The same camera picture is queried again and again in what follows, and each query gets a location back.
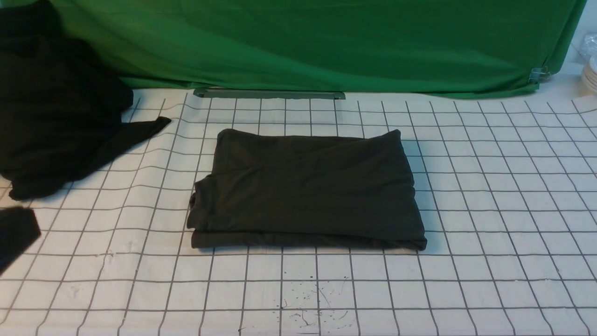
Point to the black garment pile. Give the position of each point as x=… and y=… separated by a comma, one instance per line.
x=60, y=106

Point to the green backdrop cloth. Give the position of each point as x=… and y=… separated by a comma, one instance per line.
x=452, y=48

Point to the gray long-sleeved shirt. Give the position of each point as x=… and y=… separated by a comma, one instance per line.
x=307, y=191

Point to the gray metal bar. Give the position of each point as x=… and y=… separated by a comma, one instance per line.
x=292, y=94

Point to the bottom white bowl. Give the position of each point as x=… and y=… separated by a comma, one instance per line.
x=589, y=75

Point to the white grid table mat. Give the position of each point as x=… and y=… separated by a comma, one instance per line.
x=507, y=192

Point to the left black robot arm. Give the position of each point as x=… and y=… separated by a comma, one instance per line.
x=19, y=229

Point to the clear plastic bag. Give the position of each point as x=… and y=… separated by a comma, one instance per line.
x=588, y=46

